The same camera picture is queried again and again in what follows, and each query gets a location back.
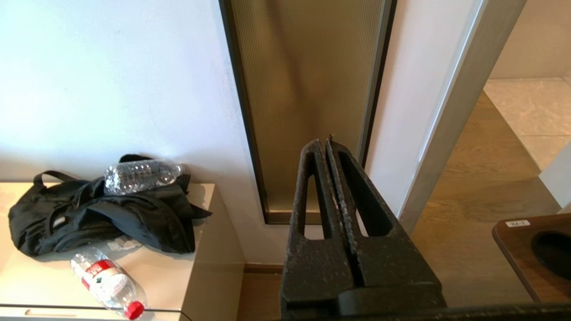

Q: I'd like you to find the brown baseboard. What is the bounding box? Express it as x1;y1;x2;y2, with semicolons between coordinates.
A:
243;263;284;275

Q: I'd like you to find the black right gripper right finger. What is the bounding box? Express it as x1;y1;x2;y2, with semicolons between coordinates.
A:
327;136;447;309

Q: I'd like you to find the grey door frame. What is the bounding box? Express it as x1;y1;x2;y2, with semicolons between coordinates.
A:
397;0;529;235

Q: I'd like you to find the black cloth bag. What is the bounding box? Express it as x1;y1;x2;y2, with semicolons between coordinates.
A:
8;154;212;257

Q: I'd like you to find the bronze glass panel black frame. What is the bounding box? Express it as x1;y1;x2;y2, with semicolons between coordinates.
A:
219;0;397;225

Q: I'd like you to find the clear plastic wrapper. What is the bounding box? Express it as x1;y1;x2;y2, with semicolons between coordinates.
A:
107;236;143;253

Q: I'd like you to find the white low cabinet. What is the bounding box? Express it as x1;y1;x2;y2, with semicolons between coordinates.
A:
0;181;246;321

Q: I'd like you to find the clear unlabelled water bottle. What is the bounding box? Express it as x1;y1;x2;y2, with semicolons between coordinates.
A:
104;160;183;196

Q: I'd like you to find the brown table with cup hole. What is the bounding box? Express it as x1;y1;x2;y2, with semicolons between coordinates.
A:
492;213;571;304

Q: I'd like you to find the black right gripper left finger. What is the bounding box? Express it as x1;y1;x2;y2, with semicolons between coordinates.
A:
280;139;357;315

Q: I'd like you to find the white door leaf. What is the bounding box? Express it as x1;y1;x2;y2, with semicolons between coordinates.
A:
538;143;571;214

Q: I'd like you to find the red labelled water bottle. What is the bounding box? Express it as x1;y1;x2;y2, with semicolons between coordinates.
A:
70;246;145;321

